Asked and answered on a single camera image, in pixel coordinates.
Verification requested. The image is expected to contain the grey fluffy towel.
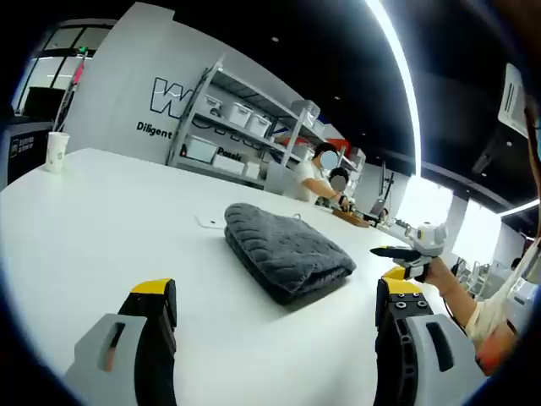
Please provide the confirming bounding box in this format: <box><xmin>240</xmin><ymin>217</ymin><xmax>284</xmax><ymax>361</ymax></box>
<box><xmin>223</xmin><ymin>202</ymin><xmax>358</xmax><ymax>305</ymax></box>

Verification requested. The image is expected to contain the flat white phone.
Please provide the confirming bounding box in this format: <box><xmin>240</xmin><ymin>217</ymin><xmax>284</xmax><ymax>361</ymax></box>
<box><xmin>194</xmin><ymin>213</ymin><xmax>227</xmax><ymax>229</ymax></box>

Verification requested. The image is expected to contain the flat white carton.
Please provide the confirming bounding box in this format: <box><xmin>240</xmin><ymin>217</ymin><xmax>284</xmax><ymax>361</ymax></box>
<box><xmin>213</xmin><ymin>154</ymin><xmax>247</xmax><ymax>177</ymax></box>

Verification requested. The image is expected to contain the wooden tray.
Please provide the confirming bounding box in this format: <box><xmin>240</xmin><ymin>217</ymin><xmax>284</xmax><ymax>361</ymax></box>
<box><xmin>331</xmin><ymin>206</ymin><xmax>371</xmax><ymax>229</ymax></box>

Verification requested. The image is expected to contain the person's orange clothing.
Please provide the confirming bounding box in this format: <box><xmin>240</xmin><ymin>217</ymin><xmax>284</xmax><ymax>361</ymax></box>
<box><xmin>476</xmin><ymin>323</ymin><xmax>519</xmax><ymax>376</ymax></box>

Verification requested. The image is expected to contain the ceiling light strip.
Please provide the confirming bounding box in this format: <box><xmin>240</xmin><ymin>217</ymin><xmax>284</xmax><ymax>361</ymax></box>
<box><xmin>366</xmin><ymin>0</ymin><xmax>424</xmax><ymax>178</ymax></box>

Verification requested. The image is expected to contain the white worn device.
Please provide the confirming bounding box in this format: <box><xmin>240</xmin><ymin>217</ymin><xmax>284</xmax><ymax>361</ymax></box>
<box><xmin>498</xmin><ymin>63</ymin><xmax>533</xmax><ymax>139</ymax></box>

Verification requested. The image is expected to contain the translucent storage bin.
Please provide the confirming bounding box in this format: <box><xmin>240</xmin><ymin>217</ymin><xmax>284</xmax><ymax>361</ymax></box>
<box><xmin>291</xmin><ymin>100</ymin><xmax>321</xmax><ymax>124</ymax></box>

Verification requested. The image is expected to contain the white lidded storage bin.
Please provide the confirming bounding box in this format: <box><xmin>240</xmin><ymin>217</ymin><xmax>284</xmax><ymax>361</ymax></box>
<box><xmin>205</xmin><ymin>95</ymin><xmax>225</xmax><ymax>118</ymax></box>
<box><xmin>247</xmin><ymin>112</ymin><xmax>273</xmax><ymax>139</ymax></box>
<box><xmin>230</xmin><ymin>101</ymin><xmax>255</xmax><ymax>128</ymax></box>

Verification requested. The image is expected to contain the grey metal shelf rack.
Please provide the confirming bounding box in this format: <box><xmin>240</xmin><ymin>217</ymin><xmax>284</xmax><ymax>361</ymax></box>
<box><xmin>166</xmin><ymin>57</ymin><xmax>369</xmax><ymax>191</ymax></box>

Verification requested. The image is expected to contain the large white storage bin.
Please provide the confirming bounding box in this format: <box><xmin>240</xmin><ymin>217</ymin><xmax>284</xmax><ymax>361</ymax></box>
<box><xmin>184</xmin><ymin>134</ymin><xmax>219</xmax><ymax>164</ymax></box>

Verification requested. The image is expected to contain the white paper cup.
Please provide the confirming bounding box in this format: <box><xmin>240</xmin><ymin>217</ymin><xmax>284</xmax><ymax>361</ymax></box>
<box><xmin>45</xmin><ymin>131</ymin><xmax>71</xmax><ymax>173</ymax></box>

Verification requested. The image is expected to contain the reception counter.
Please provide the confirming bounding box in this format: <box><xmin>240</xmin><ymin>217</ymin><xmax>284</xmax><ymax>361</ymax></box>
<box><xmin>0</xmin><ymin>116</ymin><xmax>57</xmax><ymax>189</ymax></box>

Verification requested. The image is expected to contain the black monitor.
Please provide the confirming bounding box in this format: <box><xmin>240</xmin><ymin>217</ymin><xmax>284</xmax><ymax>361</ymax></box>
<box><xmin>25</xmin><ymin>86</ymin><xmax>67</xmax><ymax>118</ymax></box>

